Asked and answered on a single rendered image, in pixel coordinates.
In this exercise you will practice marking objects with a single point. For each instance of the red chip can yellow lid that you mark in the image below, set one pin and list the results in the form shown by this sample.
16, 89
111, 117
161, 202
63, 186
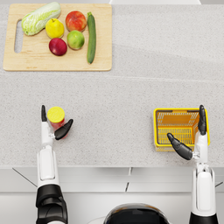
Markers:
56, 117

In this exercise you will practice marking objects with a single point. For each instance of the yellow slatted basket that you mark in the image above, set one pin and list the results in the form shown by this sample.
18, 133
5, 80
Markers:
178, 125

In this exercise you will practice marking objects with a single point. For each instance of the wooden cutting board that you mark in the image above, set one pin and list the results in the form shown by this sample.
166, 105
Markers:
58, 61

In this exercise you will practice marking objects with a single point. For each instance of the dark round robot body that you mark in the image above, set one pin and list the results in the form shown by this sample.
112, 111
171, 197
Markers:
135, 214

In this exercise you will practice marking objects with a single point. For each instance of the green apple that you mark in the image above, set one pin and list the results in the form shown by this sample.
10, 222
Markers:
75, 39

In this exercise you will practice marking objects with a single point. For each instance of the green cucumber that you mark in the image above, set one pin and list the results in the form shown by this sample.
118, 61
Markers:
91, 38

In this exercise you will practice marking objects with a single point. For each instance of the napa cabbage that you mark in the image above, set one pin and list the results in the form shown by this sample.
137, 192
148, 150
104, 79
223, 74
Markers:
39, 18

